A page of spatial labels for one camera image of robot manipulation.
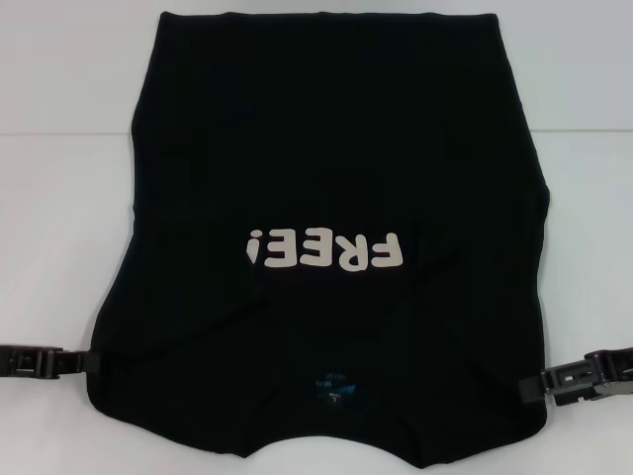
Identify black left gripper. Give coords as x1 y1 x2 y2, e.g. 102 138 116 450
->
0 343 96 383

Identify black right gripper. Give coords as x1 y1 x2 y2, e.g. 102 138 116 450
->
518 347 633 408

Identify black shirt with FREE print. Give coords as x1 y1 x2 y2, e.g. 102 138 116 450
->
84 10 552 446

